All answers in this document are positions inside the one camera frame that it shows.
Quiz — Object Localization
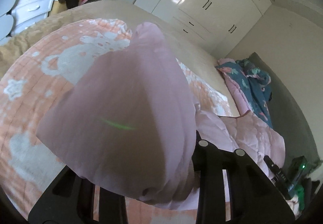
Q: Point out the orange bear pattern blanket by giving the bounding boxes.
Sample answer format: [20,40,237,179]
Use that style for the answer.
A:
[1,19,239,218]

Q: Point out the pink quilted coat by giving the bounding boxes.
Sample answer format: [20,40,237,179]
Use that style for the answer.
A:
[36,22,285,210]

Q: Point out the white glossy wardrobe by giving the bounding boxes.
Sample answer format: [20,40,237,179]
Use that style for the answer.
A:
[135,0,272,58]

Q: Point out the grey upholstered headboard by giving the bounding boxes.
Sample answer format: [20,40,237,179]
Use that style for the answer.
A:
[249,52,321,168]

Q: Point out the tan bed sheet mattress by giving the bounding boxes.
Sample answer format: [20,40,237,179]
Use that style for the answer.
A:
[0,0,240,117]

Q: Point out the white oval boards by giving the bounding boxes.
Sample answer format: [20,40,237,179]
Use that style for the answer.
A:
[0,0,16,40]

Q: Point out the teal and pink duvet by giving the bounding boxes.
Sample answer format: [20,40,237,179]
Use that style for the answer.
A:
[215,58,273,127]

